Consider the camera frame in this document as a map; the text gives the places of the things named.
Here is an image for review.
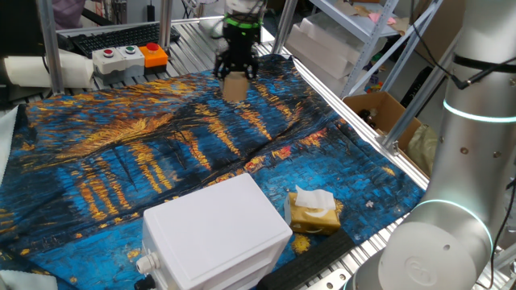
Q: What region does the white foam block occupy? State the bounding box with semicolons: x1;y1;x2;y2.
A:
285;23;356;80
298;11;388;57

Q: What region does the dark bottle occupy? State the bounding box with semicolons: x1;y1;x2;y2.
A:
357;107;380;130

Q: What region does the gold tissue pack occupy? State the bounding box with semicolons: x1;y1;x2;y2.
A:
283;184;343;237

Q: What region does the aluminium frame post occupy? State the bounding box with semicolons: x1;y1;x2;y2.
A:
35;0;65;97
272;0;300;56
381;35;460;156
159;0;174;49

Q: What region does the grey two-button box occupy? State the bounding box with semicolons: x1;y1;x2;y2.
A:
91;44;146;85

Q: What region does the brown cardboard carton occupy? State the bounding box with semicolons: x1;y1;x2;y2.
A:
402;0;464;65

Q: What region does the white metal shelf rack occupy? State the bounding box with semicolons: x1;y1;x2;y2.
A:
308;0;444;100

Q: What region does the aluminium frame rail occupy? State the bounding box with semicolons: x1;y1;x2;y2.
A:
289;54;431;190

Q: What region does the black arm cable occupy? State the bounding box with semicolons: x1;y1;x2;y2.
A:
410;23;516;290

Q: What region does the green wrist flange ring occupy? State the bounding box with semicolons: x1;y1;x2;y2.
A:
223;14;265;30

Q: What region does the black keyboard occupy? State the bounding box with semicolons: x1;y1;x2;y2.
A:
68;22;182;60

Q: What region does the pink paper sheet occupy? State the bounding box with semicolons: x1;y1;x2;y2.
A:
367;10;398;26

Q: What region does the white paper roll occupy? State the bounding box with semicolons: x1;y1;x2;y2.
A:
2;50;96;89

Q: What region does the black foam strip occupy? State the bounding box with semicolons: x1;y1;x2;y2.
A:
256;228;356;290

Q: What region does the black computer monitor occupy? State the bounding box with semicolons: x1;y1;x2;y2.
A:
0;0;45;57

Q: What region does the pale yellow plastic bag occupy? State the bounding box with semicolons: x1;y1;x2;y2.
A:
406;123;439;176

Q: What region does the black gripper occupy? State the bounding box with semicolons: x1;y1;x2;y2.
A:
212;26;261;81

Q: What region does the purple garment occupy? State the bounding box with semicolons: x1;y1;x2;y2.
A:
52;0;108;30

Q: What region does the open cardboard box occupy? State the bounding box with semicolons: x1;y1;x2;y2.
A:
342;91;439;178

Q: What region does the white plastic drawer box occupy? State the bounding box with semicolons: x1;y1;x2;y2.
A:
134;172;294;290

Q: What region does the blue starry painting tablecloth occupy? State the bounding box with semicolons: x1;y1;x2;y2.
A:
0;54;427;290

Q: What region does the orange emergency stop box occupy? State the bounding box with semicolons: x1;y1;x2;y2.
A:
139;42;169;76

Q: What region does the small wooden block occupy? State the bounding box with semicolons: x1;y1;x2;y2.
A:
220;71;250;102

